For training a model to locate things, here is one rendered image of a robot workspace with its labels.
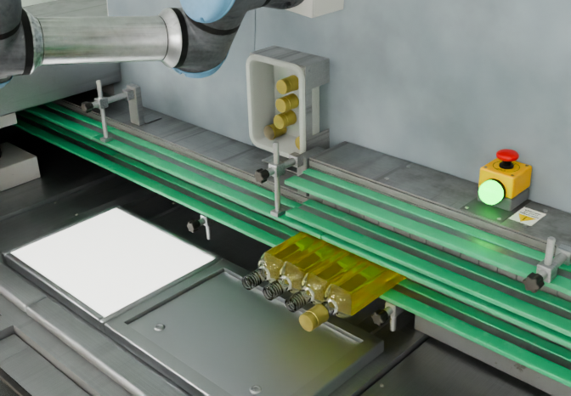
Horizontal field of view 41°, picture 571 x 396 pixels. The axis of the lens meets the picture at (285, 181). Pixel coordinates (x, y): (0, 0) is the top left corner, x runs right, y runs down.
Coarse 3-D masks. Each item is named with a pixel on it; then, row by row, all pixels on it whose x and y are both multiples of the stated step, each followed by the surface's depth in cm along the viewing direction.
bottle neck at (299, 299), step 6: (306, 288) 142; (294, 294) 141; (300, 294) 140; (306, 294) 141; (312, 294) 141; (288, 300) 139; (294, 300) 139; (300, 300) 139; (306, 300) 140; (312, 300) 142; (288, 306) 140; (294, 306) 139; (300, 306) 140; (294, 312) 139
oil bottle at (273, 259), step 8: (304, 232) 159; (288, 240) 156; (296, 240) 156; (304, 240) 156; (312, 240) 156; (272, 248) 153; (280, 248) 153; (288, 248) 153; (296, 248) 153; (304, 248) 153; (264, 256) 151; (272, 256) 151; (280, 256) 150; (288, 256) 150; (264, 264) 149; (272, 264) 149; (280, 264) 149; (272, 272) 149; (272, 280) 150
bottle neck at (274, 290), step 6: (282, 276) 146; (276, 282) 144; (282, 282) 144; (288, 282) 145; (264, 288) 143; (270, 288) 142; (276, 288) 143; (282, 288) 144; (288, 288) 145; (264, 294) 144; (270, 294) 145; (276, 294) 143; (270, 300) 143
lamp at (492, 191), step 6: (486, 180) 138; (492, 180) 137; (498, 180) 136; (480, 186) 137; (486, 186) 136; (492, 186) 135; (498, 186) 135; (504, 186) 136; (480, 192) 137; (486, 192) 136; (492, 192) 135; (498, 192) 135; (504, 192) 136; (480, 198) 138; (486, 198) 136; (492, 198) 135; (498, 198) 135; (492, 204) 137
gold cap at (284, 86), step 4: (288, 76) 171; (292, 76) 171; (296, 76) 171; (280, 80) 169; (284, 80) 169; (288, 80) 169; (292, 80) 170; (296, 80) 170; (276, 84) 170; (280, 84) 169; (284, 84) 169; (288, 84) 169; (292, 84) 170; (296, 84) 170; (280, 88) 170; (284, 88) 169; (288, 88) 169; (292, 88) 170; (296, 88) 171; (280, 92) 170; (284, 92) 169; (288, 92) 170
